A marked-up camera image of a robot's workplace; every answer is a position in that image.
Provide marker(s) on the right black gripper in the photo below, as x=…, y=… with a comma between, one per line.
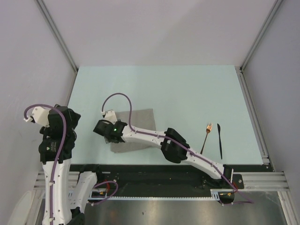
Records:
x=112, y=124

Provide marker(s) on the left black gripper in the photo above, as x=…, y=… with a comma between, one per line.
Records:
x=75, y=116

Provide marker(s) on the grey cloth napkin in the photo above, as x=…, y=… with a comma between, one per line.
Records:
x=139, y=133

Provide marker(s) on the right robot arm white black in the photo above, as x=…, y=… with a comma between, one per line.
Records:
x=172, y=145

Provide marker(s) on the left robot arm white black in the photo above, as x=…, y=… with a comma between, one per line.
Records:
x=59, y=136

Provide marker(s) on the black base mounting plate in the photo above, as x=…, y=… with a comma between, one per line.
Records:
x=162, y=181

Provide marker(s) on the copper fork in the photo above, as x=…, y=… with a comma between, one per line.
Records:
x=208, y=130

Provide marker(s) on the black knife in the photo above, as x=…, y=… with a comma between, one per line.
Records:
x=220, y=143

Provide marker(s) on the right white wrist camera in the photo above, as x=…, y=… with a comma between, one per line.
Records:
x=109, y=116

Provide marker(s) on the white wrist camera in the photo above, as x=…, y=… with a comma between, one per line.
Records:
x=39, y=115
x=109, y=116

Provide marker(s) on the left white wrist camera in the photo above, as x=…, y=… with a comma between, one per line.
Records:
x=39, y=115

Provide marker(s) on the left aluminium corner post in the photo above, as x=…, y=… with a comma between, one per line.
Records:
x=56, y=33

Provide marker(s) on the aluminium corner post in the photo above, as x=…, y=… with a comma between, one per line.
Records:
x=56, y=33
x=262, y=31

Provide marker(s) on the aluminium front rail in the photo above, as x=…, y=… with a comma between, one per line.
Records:
x=253, y=181

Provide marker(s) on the right aluminium corner post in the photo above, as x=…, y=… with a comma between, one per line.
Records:
x=262, y=31

